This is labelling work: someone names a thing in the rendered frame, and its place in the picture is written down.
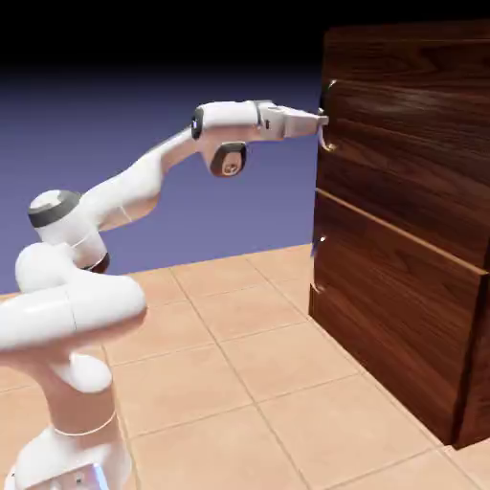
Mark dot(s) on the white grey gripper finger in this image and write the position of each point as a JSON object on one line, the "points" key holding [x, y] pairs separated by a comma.
{"points": [[323, 120]]}

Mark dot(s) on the dark wood cabinet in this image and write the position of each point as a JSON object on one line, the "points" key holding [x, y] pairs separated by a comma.
{"points": [[402, 229]]}

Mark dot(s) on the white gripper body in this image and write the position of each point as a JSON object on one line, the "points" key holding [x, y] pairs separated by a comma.
{"points": [[299, 122]]}

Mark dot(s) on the large dark wood cabinet door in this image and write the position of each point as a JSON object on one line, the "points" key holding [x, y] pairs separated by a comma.
{"points": [[405, 168]]}

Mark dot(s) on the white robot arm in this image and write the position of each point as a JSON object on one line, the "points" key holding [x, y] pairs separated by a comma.
{"points": [[115, 191]]}

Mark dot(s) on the small dark wood cabinet door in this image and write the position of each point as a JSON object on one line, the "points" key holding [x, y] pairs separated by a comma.
{"points": [[394, 317]]}

